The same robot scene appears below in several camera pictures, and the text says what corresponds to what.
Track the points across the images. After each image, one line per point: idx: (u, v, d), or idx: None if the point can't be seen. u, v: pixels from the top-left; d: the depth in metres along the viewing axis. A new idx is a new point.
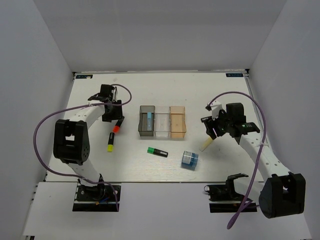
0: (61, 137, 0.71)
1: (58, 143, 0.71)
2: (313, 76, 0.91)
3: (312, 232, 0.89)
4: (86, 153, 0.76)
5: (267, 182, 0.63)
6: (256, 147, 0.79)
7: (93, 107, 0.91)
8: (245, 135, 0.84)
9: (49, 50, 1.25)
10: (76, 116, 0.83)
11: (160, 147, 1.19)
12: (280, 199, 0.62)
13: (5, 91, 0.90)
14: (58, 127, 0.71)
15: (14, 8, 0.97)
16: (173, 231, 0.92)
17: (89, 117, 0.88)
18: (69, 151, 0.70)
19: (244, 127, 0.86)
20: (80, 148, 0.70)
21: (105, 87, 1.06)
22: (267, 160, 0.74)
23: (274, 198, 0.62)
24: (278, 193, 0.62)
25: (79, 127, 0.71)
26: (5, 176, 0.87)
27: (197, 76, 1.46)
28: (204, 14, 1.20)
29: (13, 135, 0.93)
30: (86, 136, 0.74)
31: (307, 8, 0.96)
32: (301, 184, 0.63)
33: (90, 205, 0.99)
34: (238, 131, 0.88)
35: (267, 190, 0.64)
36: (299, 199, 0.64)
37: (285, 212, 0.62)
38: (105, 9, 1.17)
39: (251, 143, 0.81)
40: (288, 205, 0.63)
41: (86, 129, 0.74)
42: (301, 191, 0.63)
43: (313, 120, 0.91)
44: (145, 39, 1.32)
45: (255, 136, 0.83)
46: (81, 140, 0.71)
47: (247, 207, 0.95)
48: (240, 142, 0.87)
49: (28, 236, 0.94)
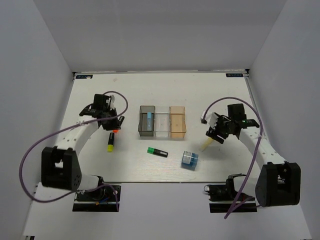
0: (49, 167, 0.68)
1: (46, 173, 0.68)
2: (313, 77, 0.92)
3: (312, 232, 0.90)
4: (78, 180, 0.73)
5: (263, 170, 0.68)
6: (254, 139, 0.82)
7: (84, 126, 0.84)
8: (244, 129, 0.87)
9: (49, 49, 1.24)
10: (65, 142, 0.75)
11: (160, 147, 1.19)
12: (275, 186, 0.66)
13: (5, 92, 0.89)
14: (45, 157, 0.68)
15: (12, 7, 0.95)
16: (173, 231, 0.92)
17: (80, 140, 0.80)
18: (58, 182, 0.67)
19: (244, 123, 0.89)
20: (68, 179, 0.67)
21: (98, 98, 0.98)
22: (263, 150, 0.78)
23: (269, 185, 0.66)
24: (273, 181, 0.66)
25: (66, 156, 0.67)
26: (5, 177, 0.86)
27: (197, 76, 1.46)
28: (205, 14, 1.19)
29: (13, 135, 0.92)
30: (77, 165, 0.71)
31: (308, 9, 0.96)
32: (296, 173, 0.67)
33: (90, 205, 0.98)
34: (238, 128, 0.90)
35: (262, 178, 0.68)
36: (293, 189, 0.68)
37: (279, 200, 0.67)
38: (105, 8, 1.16)
39: (249, 136, 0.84)
40: (283, 194, 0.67)
41: (75, 157, 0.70)
42: (295, 181, 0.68)
43: (313, 121, 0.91)
44: (145, 39, 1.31)
45: (254, 130, 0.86)
46: (70, 170, 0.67)
47: (246, 207, 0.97)
48: (240, 137, 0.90)
49: (28, 236, 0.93)
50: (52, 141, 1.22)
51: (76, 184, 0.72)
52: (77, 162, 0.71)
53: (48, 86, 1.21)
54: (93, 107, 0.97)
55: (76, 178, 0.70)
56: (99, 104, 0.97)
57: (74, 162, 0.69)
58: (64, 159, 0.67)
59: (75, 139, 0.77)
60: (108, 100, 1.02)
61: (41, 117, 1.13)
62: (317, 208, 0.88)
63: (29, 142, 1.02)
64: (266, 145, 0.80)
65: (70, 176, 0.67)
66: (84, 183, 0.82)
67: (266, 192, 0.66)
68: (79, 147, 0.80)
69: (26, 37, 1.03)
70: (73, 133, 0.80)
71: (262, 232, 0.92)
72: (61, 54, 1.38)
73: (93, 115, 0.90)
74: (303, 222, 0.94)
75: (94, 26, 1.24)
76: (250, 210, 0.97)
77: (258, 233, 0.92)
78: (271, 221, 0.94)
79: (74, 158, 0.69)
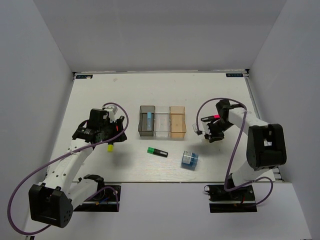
0: (37, 206, 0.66)
1: (34, 212, 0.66)
2: (312, 77, 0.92)
3: (312, 232, 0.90)
4: (69, 214, 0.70)
5: (249, 131, 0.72)
6: (240, 114, 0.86)
7: (75, 154, 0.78)
8: (231, 109, 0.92)
9: (49, 49, 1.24)
10: (53, 177, 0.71)
11: (160, 147, 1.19)
12: (261, 144, 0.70)
13: (4, 92, 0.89)
14: (32, 197, 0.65)
15: (13, 7, 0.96)
16: (173, 231, 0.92)
17: (72, 171, 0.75)
18: (48, 219, 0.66)
19: (231, 106, 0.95)
20: (58, 219, 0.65)
21: (93, 116, 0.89)
22: (249, 118, 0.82)
23: (255, 143, 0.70)
24: (259, 140, 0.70)
25: (54, 198, 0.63)
26: (6, 177, 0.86)
27: (197, 76, 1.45)
28: (204, 14, 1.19)
29: (13, 135, 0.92)
30: (66, 201, 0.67)
31: (308, 9, 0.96)
32: (280, 130, 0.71)
33: (91, 205, 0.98)
34: (226, 111, 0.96)
35: (250, 140, 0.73)
36: (279, 146, 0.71)
37: (268, 158, 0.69)
38: (105, 8, 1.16)
39: (236, 113, 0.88)
40: (271, 153, 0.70)
41: (65, 196, 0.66)
42: (280, 137, 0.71)
43: (314, 121, 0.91)
44: (146, 39, 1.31)
45: (240, 109, 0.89)
46: (58, 210, 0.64)
47: (247, 207, 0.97)
48: (229, 118, 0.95)
49: (28, 236, 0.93)
50: (52, 141, 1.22)
51: (67, 218, 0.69)
52: (67, 199, 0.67)
53: (49, 87, 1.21)
54: (88, 124, 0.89)
55: (66, 214, 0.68)
56: (95, 122, 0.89)
57: (63, 201, 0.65)
58: (51, 200, 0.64)
59: (64, 174, 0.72)
60: (105, 116, 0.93)
61: (41, 118, 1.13)
62: (316, 209, 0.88)
63: (29, 143, 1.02)
64: (252, 117, 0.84)
65: (59, 216, 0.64)
66: (81, 198, 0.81)
67: (254, 150, 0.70)
68: (71, 179, 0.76)
69: (26, 37, 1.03)
70: (63, 166, 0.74)
71: (262, 231, 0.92)
72: (61, 54, 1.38)
73: (87, 139, 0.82)
74: (303, 223, 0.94)
75: (93, 26, 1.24)
76: (250, 210, 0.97)
77: (257, 233, 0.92)
78: (271, 221, 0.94)
79: (63, 198, 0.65)
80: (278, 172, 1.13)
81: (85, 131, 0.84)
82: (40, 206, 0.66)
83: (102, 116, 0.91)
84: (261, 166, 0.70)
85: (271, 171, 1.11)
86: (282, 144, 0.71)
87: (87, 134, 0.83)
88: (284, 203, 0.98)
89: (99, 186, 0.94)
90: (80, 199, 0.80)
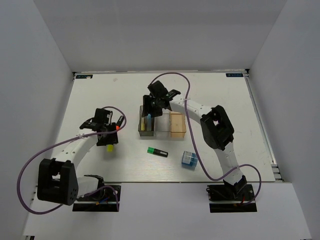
0: (46, 180, 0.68)
1: (42, 186, 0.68)
2: (312, 77, 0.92)
3: (313, 232, 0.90)
4: (75, 194, 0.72)
5: (202, 123, 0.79)
6: (182, 104, 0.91)
7: (84, 138, 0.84)
8: (172, 102, 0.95)
9: (49, 49, 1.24)
10: (64, 154, 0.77)
11: (160, 147, 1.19)
12: (215, 129, 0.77)
13: (5, 92, 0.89)
14: (42, 169, 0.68)
15: (13, 9, 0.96)
16: (173, 231, 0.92)
17: (79, 152, 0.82)
18: (55, 194, 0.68)
19: (167, 96, 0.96)
20: (64, 194, 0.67)
21: (99, 113, 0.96)
22: (194, 107, 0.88)
23: (211, 131, 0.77)
24: (212, 126, 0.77)
25: (63, 170, 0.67)
26: (6, 177, 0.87)
27: (197, 76, 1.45)
28: (204, 14, 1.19)
29: (13, 135, 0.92)
30: (74, 178, 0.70)
31: (308, 9, 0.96)
32: (222, 110, 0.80)
33: (90, 205, 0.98)
34: (166, 102, 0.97)
35: (204, 129, 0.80)
36: (226, 123, 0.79)
37: (223, 137, 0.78)
38: (105, 8, 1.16)
39: (178, 104, 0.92)
40: (223, 131, 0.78)
41: (73, 171, 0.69)
42: (225, 116, 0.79)
43: (314, 121, 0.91)
44: (145, 40, 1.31)
45: (180, 97, 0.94)
46: (66, 184, 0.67)
47: (247, 207, 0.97)
48: (172, 108, 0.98)
49: (28, 236, 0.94)
50: (52, 141, 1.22)
51: (72, 198, 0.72)
52: (75, 175, 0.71)
53: (49, 87, 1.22)
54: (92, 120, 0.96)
55: (72, 192, 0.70)
56: (100, 118, 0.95)
57: (71, 175, 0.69)
58: (61, 172, 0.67)
59: (73, 152, 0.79)
60: (109, 114, 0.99)
61: (41, 118, 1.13)
62: (317, 209, 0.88)
63: (30, 142, 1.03)
64: (193, 102, 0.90)
65: (66, 190, 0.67)
66: (82, 191, 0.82)
67: (213, 137, 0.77)
68: (78, 160, 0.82)
69: (26, 37, 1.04)
70: (72, 146, 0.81)
71: (262, 231, 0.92)
72: (61, 54, 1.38)
73: (94, 128, 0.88)
74: (304, 223, 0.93)
75: (93, 27, 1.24)
76: (249, 210, 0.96)
77: (258, 233, 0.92)
78: (271, 221, 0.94)
79: (72, 171, 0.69)
80: (279, 172, 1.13)
81: (91, 123, 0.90)
82: (48, 180, 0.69)
83: (107, 114, 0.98)
84: (223, 145, 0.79)
85: (272, 172, 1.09)
86: (229, 121, 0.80)
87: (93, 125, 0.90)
88: (284, 203, 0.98)
89: (99, 186, 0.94)
90: (80, 192, 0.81)
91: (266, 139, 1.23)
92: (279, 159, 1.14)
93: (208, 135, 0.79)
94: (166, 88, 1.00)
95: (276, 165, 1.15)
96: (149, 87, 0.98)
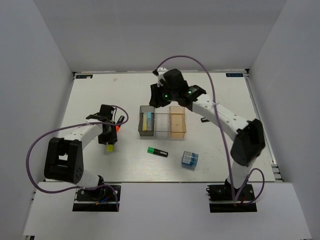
0: (54, 157, 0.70)
1: (50, 163, 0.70)
2: (312, 77, 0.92)
3: (313, 232, 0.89)
4: (80, 174, 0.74)
5: (237, 139, 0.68)
6: (211, 109, 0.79)
7: (90, 125, 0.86)
8: (196, 103, 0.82)
9: (49, 49, 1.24)
10: (71, 135, 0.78)
11: (160, 147, 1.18)
12: (249, 147, 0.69)
13: (5, 92, 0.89)
14: (51, 147, 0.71)
15: (13, 9, 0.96)
16: (173, 231, 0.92)
17: (86, 135, 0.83)
18: (62, 171, 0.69)
19: (191, 94, 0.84)
20: (72, 170, 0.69)
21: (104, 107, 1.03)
22: (226, 117, 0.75)
23: (245, 149, 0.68)
24: (246, 142, 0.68)
25: (72, 146, 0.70)
26: (6, 177, 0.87)
27: (197, 76, 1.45)
28: (204, 14, 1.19)
29: (13, 135, 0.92)
30: (80, 157, 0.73)
31: (308, 9, 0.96)
32: (258, 124, 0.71)
33: (90, 205, 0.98)
34: (188, 100, 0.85)
35: (236, 145, 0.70)
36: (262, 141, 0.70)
37: (253, 154, 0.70)
38: (105, 8, 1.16)
39: (205, 108, 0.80)
40: (256, 149, 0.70)
41: (80, 149, 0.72)
42: (261, 133, 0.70)
43: (314, 120, 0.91)
44: (145, 39, 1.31)
45: (206, 100, 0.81)
46: (73, 161, 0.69)
47: (247, 207, 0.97)
48: (193, 109, 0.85)
49: (28, 236, 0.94)
50: None
51: (78, 177, 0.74)
52: (81, 154, 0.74)
53: (49, 87, 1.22)
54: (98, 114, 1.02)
55: (78, 170, 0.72)
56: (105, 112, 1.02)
57: (79, 153, 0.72)
58: (69, 148, 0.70)
59: (81, 134, 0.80)
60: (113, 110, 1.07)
61: (41, 118, 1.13)
62: (317, 210, 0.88)
63: (29, 142, 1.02)
64: (223, 110, 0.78)
65: (73, 166, 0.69)
66: (85, 181, 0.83)
67: (245, 156, 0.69)
68: (84, 144, 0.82)
69: (26, 37, 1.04)
70: (79, 130, 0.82)
71: (262, 231, 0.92)
72: (61, 54, 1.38)
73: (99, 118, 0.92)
74: (304, 224, 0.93)
75: (93, 26, 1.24)
76: (250, 210, 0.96)
77: (258, 233, 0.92)
78: (271, 221, 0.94)
79: (80, 148, 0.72)
80: (279, 172, 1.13)
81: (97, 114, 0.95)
82: (56, 158, 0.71)
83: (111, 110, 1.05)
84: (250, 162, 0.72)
85: (271, 172, 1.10)
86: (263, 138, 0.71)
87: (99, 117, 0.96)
88: (284, 203, 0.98)
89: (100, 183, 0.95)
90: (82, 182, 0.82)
91: (266, 139, 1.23)
92: (278, 159, 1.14)
93: (239, 152, 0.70)
94: (187, 83, 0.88)
95: (276, 165, 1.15)
96: (154, 72, 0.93)
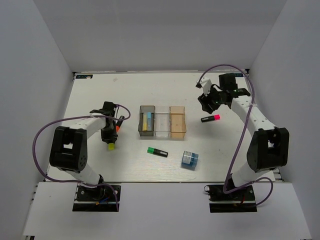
0: (59, 145, 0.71)
1: (54, 150, 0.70)
2: (312, 77, 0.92)
3: (313, 232, 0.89)
4: (83, 163, 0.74)
5: (254, 136, 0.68)
6: (246, 107, 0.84)
7: (94, 118, 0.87)
8: (236, 99, 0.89)
9: (49, 49, 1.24)
10: (76, 125, 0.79)
11: (160, 147, 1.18)
12: (265, 151, 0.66)
13: (5, 92, 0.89)
14: (57, 134, 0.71)
15: (13, 9, 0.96)
16: (173, 231, 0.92)
17: (90, 127, 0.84)
18: (66, 158, 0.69)
19: (235, 92, 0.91)
20: (77, 157, 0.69)
21: (107, 103, 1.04)
22: (255, 117, 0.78)
23: (259, 150, 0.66)
24: (263, 146, 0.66)
25: (77, 134, 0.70)
26: (6, 178, 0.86)
27: (197, 76, 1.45)
28: (204, 14, 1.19)
29: (13, 136, 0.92)
30: (85, 146, 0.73)
31: (308, 9, 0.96)
32: (285, 135, 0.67)
33: (90, 205, 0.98)
34: (230, 97, 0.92)
35: (253, 144, 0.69)
36: (282, 152, 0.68)
37: (269, 165, 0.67)
38: (105, 8, 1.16)
39: (241, 105, 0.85)
40: (272, 156, 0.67)
41: (85, 137, 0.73)
42: (285, 143, 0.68)
43: (314, 120, 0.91)
44: (145, 39, 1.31)
45: (246, 99, 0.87)
46: (78, 147, 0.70)
47: (247, 207, 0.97)
48: (232, 106, 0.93)
49: (28, 236, 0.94)
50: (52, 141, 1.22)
51: (82, 166, 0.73)
52: (85, 143, 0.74)
53: (49, 87, 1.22)
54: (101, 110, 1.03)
55: (82, 159, 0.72)
56: (108, 109, 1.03)
57: (84, 140, 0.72)
58: (75, 135, 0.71)
59: (85, 124, 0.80)
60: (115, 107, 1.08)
61: (41, 118, 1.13)
62: (316, 210, 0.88)
63: (29, 142, 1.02)
64: (257, 111, 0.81)
65: (78, 153, 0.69)
66: (88, 173, 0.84)
67: (257, 157, 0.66)
68: (88, 135, 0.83)
69: (26, 37, 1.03)
70: (84, 121, 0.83)
71: (262, 231, 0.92)
72: (61, 54, 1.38)
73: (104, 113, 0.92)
74: (304, 224, 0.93)
75: (93, 26, 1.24)
76: (250, 210, 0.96)
77: (258, 234, 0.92)
78: (271, 222, 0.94)
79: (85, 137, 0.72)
80: (279, 172, 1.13)
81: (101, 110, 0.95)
82: (61, 145, 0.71)
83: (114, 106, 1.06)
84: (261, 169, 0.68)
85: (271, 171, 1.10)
86: (285, 150, 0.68)
87: (102, 111, 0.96)
88: (284, 203, 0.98)
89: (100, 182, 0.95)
90: (85, 174, 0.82)
91: None
92: None
93: (253, 152, 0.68)
94: (237, 85, 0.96)
95: None
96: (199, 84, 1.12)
